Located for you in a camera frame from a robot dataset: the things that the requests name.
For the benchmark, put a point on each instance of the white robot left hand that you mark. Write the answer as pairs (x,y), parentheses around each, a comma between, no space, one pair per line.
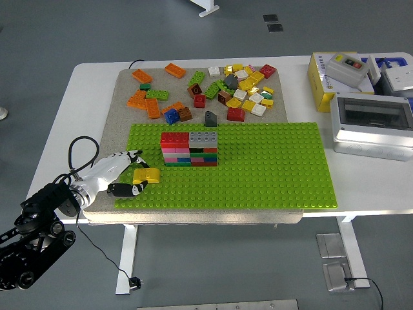
(100,174)

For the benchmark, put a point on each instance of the yellow curved toy brick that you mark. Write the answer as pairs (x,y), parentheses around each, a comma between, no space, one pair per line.
(146,174)

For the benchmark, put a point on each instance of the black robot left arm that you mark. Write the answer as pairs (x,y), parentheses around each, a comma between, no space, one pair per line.
(48,197)

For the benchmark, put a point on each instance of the red stacked toy brick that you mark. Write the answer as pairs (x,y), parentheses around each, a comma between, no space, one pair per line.
(174,138)

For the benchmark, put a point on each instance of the orange long toy brick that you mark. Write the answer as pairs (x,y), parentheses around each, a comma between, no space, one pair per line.
(152,108)
(175,70)
(137,99)
(172,106)
(142,76)

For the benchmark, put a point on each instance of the blue square toy brick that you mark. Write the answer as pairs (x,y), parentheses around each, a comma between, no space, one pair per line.
(171,116)

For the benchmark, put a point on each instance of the lime long toy brick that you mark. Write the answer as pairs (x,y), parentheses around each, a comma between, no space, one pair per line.
(197,77)
(212,90)
(157,94)
(221,84)

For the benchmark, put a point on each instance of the small dark green brick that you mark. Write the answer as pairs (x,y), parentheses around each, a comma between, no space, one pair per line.
(266,95)
(145,86)

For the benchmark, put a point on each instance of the brown square toy brick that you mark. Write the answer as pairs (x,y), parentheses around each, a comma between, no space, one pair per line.
(185,114)

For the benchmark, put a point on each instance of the grey stacked toy brick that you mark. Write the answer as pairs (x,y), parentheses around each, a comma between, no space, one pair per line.
(203,137)

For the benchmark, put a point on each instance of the red square toy brick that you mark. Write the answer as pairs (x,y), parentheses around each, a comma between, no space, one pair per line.
(267,71)
(199,101)

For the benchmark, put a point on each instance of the dark grey slope brick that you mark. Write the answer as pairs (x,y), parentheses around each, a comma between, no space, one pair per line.
(211,119)

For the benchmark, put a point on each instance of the brown brick with hole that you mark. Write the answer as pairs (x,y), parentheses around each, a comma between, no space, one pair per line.
(195,90)
(223,97)

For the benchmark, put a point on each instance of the red curved toy brick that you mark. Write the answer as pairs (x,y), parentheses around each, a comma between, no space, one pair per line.
(236,114)

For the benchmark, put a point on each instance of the yellow square toy brick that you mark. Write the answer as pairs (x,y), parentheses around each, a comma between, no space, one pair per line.
(257,77)
(248,105)
(234,102)
(245,84)

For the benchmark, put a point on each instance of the white square toy brick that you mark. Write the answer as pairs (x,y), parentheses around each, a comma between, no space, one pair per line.
(258,110)
(239,94)
(256,97)
(214,71)
(241,75)

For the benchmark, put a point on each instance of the green studded baseplate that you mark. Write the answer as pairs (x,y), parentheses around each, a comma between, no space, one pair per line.
(258,168)

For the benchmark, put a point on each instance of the small yellow toy brick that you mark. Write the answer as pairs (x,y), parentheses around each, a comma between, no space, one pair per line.
(253,90)
(267,102)
(228,69)
(268,90)
(248,70)
(237,67)

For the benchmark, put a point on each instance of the white table leg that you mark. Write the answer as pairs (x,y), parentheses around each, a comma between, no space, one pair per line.
(127,255)
(350,245)

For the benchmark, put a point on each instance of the grey-brown table mat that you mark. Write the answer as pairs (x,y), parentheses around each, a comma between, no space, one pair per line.
(193,215)

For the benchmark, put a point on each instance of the white round object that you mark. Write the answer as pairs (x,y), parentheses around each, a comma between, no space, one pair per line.
(2,113)

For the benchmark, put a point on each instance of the white furniture foot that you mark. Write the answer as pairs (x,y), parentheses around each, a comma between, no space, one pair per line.
(206,6)

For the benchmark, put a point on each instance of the black floor socket cover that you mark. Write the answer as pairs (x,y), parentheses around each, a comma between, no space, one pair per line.
(275,27)
(270,17)

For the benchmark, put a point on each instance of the yellow cardboard box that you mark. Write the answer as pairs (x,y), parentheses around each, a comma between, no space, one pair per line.
(317,84)

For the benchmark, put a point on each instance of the metal floor plate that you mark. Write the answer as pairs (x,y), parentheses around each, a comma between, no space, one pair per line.
(335,277)
(329,245)

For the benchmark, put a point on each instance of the white plastic box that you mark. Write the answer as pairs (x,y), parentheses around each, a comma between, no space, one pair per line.
(374,66)

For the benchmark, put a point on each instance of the blue plastic bin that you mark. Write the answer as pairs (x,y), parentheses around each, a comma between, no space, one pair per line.
(398,60)

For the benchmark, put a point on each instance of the multicolour brick wall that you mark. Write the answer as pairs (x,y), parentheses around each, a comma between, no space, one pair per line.
(203,158)

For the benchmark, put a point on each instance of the grey push-button switch box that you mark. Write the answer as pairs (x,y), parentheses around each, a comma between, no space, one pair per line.
(342,69)

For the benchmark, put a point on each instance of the grey enclosure with clear lid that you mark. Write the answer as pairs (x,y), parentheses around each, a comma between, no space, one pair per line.
(371,142)

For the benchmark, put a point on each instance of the white wall socket panel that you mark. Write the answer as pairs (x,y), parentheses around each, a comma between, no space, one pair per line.
(400,79)

